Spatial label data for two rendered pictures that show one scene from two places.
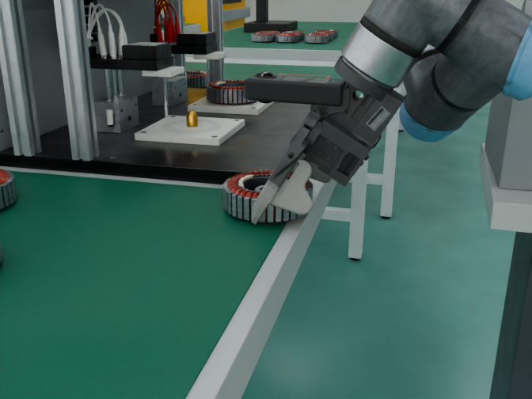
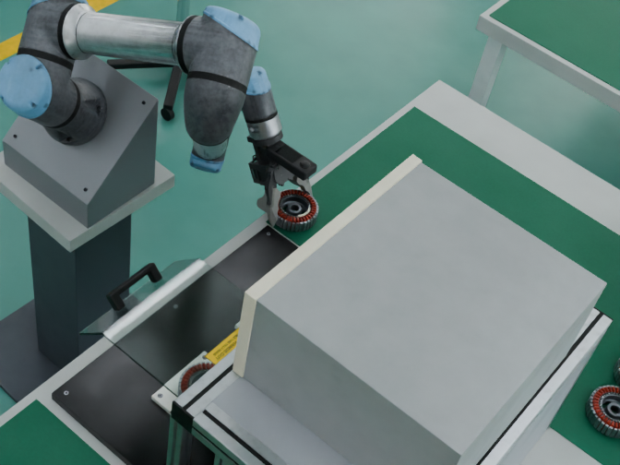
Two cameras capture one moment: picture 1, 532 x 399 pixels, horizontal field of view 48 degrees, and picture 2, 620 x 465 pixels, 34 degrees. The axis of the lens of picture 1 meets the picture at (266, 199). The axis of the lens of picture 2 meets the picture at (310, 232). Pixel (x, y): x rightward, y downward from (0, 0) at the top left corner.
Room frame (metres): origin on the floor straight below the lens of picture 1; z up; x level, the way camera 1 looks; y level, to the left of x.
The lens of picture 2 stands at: (2.29, 0.50, 2.50)
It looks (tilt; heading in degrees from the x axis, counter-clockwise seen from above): 47 degrees down; 196
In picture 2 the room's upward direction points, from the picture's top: 12 degrees clockwise
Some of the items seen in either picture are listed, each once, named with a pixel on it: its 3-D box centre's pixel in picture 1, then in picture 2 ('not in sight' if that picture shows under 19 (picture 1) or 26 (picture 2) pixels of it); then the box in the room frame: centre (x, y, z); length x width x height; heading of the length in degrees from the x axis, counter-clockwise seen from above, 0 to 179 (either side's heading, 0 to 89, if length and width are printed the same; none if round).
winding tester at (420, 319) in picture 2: not in sight; (419, 326); (1.23, 0.41, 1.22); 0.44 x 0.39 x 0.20; 166
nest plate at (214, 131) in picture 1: (192, 129); not in sight; (1.02, 0.13, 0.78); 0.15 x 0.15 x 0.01; 76
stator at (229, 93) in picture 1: (233, 92); not in sight; (1.26, 0.07, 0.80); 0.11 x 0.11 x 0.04
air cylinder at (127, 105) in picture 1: (116, 112); not in sight; (1.06, 0.27, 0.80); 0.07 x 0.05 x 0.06; 166
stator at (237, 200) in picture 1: (267, 195); (293, 209); (0.70, 0.00, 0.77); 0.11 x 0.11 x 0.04
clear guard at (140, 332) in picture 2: not in sight; (196, 339); (1.32, 0.06, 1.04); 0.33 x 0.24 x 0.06; 76
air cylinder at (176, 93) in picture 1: (169, 90); not in sight; (1.29, 0.21, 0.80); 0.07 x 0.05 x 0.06; 166
